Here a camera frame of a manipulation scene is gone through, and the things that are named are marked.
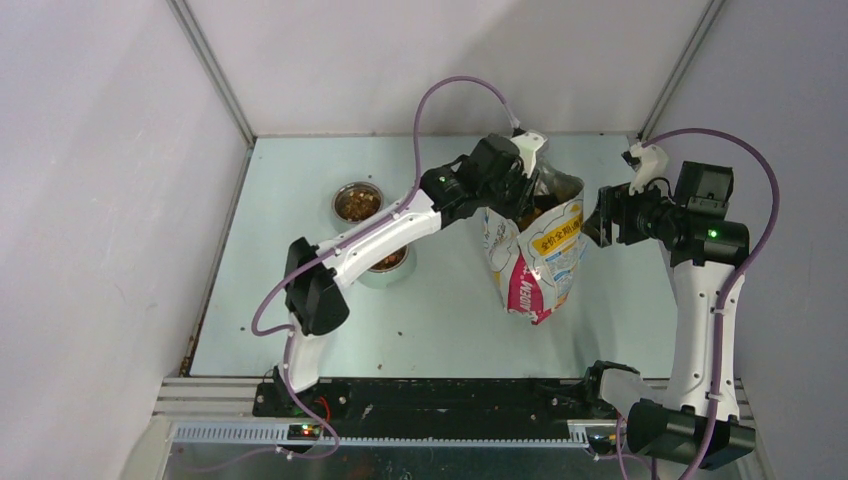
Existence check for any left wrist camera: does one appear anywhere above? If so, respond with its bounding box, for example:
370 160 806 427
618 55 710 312
510 129 549 178

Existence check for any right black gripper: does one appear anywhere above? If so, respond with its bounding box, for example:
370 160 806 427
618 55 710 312
581 174 685 247

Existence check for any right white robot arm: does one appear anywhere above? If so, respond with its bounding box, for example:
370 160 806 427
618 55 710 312
581 162 756 470

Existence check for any kibble in near bowl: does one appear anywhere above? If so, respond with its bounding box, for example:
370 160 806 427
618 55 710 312
373 247 407 271

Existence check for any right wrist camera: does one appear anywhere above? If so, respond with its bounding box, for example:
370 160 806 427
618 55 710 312
622 142 670 196

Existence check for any mint double bowl stand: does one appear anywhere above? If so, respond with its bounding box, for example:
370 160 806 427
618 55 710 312
331 181 416 289

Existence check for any kibble in bowl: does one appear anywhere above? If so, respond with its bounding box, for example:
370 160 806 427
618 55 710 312
335 187 382 223
373 247 407 271

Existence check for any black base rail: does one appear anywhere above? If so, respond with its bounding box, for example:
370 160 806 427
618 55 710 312
252 377 617 441

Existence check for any pet food bag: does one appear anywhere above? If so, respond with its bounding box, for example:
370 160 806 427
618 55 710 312
482 158 586 325

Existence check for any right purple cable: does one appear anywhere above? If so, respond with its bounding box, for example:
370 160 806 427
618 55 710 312
612 127 782 480

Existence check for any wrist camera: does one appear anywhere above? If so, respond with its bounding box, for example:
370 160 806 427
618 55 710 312
510 129 549 178
622 142 670 196

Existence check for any steel bowl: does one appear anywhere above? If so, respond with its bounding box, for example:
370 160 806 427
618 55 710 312
369 246 409 273
331 181 384 225

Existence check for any far steel bowl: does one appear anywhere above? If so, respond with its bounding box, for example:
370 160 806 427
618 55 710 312
331 181 384 225

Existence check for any near steel bowl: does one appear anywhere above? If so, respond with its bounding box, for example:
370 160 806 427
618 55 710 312
369 246 409 273

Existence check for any kibble in far bowl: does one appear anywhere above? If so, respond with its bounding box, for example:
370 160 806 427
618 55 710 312
335 187 382 223

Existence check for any brown kibble in bag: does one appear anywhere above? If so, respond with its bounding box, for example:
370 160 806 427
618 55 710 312
526 195 565 223

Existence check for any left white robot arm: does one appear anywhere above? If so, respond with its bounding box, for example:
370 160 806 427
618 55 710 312
277 131 548 417

